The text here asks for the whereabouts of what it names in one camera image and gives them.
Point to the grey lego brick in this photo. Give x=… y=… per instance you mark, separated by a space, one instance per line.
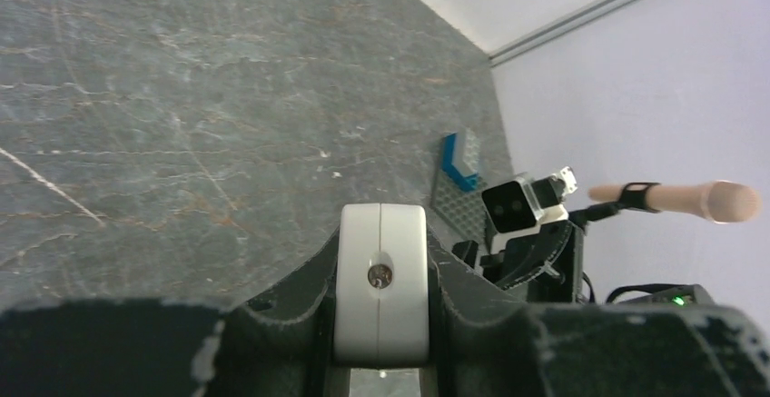
x=466 y=153

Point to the black microphone stand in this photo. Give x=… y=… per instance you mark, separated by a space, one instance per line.
x=595 y=212

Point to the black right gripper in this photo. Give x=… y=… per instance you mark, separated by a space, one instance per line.
x=543 y=267

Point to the grey lego baseplate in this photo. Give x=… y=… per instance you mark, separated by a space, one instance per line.
x=463 y=212

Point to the white remote control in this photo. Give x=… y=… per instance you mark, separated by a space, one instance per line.
x=382 y=287

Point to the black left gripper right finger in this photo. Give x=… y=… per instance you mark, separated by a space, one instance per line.
x=484 y=342

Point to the blue lego brick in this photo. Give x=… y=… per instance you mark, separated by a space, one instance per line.
x=465 y=184

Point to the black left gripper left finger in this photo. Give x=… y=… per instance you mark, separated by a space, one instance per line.
x=278 y=343

